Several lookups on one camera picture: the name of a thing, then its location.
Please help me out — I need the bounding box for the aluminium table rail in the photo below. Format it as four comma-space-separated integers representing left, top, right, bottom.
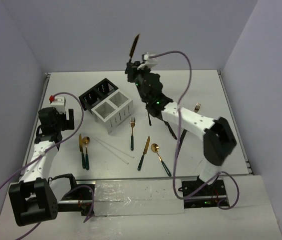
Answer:
18, 72, 50, 182

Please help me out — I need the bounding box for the black knife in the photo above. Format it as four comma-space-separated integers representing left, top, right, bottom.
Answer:
164, 121, 177, 140
179, 129, 187, 148

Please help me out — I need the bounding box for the white chopstick upper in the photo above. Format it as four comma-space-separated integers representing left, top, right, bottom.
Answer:
95, 137, 135, 158

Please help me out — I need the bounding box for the black knife upper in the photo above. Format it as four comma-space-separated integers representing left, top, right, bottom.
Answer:
164, 121, 177, 140

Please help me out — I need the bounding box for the gold spoon green handle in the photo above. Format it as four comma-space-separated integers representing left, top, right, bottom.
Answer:
83, 136, 90, 170
151, 143, 172, 177

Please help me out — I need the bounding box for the gold fork green handle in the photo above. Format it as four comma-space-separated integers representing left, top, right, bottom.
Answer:
130, 117, 135, 151
194, 103, 201, 113

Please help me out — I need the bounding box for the black utensil caddy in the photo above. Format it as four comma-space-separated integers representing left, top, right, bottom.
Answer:
79, 78, 118, 113

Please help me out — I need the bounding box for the white chopstick lower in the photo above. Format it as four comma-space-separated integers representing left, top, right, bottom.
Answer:
94, 138, 129, 165

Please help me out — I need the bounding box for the black knife lower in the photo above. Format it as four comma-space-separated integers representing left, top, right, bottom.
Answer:
179, 129, 187, 148

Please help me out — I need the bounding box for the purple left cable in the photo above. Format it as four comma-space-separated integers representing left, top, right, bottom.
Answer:
0, 91, 95, 240

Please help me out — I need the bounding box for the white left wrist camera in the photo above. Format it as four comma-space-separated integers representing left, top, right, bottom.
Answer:
49, 95, 66, 114

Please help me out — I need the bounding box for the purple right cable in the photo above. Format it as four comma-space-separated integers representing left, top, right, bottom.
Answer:
150, 50, 239, 210

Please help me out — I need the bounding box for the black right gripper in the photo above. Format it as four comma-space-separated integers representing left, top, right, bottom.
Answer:
127, 61, 151, 104

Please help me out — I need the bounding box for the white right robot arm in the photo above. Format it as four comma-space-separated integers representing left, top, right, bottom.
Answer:
125, 61, 237, 196

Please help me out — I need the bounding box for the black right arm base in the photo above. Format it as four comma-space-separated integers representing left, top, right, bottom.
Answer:
178, 179, 229, 209

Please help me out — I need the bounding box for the gold knife green handle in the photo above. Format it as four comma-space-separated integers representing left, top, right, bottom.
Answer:
79, 134, 86, 169
137, 136, 150, 171
129, 34, 140, 63

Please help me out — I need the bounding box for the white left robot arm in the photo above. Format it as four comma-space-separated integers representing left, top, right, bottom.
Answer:
8, 107, 74, 227

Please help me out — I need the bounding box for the white utensil caddy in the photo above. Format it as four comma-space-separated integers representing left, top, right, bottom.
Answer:
91, 89, 134, 134

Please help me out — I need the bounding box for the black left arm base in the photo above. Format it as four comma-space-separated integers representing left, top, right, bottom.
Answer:
48, 173, 95, 219

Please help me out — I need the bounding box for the purple cable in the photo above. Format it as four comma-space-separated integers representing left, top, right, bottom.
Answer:
150, 50, 239, 210
0, 91, 95, 240

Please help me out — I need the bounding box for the black spoon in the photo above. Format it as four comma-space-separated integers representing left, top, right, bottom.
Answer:
147, 110, 152, 126

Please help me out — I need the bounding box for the white chopstick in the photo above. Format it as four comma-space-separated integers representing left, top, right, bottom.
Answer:
94, 138, 129, 165
95, 137, 135, 158

